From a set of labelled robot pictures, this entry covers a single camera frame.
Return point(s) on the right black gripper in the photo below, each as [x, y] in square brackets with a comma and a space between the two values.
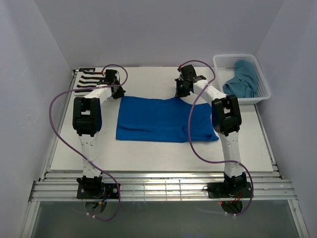
[179, 93]

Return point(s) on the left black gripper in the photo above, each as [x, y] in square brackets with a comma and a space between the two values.
[120, 94]

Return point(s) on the black white striped tank top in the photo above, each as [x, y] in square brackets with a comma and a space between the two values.
[85, 80]

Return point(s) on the blue tank top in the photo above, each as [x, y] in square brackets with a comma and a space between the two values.
[157, 120]

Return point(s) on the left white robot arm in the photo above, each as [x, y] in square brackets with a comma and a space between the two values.
[96, 88]

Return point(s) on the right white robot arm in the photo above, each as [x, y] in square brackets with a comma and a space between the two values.
[226, 120]

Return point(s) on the teal tank top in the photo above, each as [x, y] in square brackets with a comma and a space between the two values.
[244, 84]

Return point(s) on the blue label sticker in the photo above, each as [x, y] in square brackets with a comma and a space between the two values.
[90, 69]

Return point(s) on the white plastic basket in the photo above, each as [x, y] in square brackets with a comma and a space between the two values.
[224, 66]

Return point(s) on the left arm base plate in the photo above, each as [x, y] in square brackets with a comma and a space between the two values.
[108, 190]

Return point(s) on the aluminium rail frame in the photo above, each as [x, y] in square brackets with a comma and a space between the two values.
[160, 186]

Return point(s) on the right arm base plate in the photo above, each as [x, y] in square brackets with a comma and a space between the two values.
[221, 190]

